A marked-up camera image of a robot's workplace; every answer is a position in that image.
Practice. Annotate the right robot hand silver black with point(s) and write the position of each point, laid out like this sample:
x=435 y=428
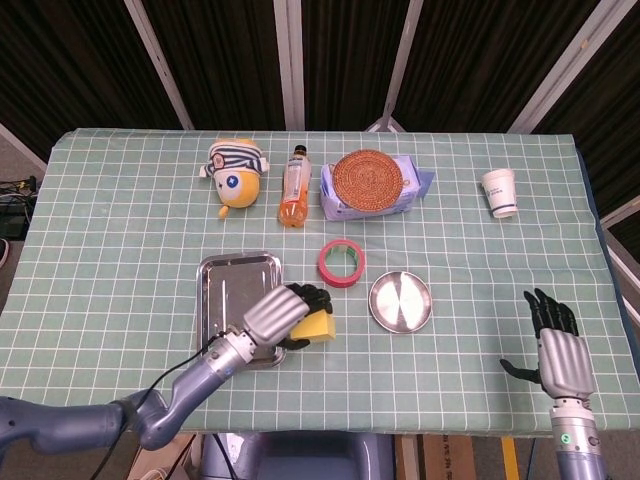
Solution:
x=565 y=360

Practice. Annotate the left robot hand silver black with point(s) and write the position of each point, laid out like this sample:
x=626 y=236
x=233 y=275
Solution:
x=272 y=315

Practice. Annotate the yellow cube block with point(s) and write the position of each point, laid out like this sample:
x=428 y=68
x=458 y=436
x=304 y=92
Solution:
x=317 y=327

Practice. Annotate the red tape roll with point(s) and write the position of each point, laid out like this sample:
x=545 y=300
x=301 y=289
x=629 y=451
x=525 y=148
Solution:
x=330 y=280

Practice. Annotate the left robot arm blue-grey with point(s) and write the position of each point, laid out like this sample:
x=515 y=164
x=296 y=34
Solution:
x=190 y=390

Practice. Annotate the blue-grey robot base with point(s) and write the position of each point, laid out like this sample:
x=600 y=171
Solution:
x=300 y=457

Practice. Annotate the rectangular steel tray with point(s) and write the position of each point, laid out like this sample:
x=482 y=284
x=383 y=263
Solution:
x=230 y=285

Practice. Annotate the orange drink bottle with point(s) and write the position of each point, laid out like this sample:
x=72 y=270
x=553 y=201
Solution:
x=295 y=200

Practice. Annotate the round steel plate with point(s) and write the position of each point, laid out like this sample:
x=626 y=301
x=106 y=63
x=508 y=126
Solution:
x=400 y=302

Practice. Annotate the yellow plush toy striped hat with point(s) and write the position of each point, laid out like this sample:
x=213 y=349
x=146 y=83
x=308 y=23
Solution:
x=235 y=180

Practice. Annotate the purple tissue pack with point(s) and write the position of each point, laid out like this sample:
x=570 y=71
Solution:
x=370 y=212

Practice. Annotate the cardboard box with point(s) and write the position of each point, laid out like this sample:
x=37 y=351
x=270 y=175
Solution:
x=175 y=457
x=457 y=460

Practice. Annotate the green checkered tablecloth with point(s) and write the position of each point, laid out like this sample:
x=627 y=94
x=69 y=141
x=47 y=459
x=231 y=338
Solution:
x=125 y=250

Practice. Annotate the round woven rattan coaster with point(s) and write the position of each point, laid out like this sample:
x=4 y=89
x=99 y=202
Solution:
x=367 y=179

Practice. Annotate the white paper cup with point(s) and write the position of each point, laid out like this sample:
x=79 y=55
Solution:
x=500 y=192

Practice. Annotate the black pleated curtain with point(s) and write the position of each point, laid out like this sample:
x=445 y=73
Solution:
x=225 y=55

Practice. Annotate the white frame post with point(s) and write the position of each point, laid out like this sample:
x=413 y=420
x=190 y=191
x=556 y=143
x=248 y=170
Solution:
x=160 y=65
x=565 y=65
x=400 y=65
x=291 y=65

